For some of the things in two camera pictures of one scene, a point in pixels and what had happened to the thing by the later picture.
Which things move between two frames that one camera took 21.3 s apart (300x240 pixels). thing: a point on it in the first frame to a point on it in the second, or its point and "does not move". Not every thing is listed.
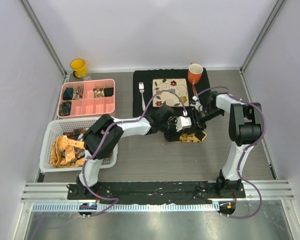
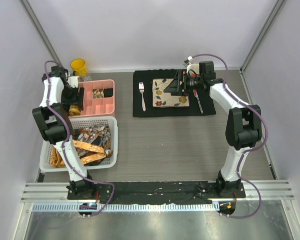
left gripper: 174,135 to 76,99
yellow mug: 79,67 does not move
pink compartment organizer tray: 80,98 does not move
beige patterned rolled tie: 98,92 does not move
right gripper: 201,125 to 174,87
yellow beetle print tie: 191,138 to 74,110
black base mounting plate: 167,193 does not move
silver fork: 141,89 does not move
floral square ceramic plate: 179,85 does not move
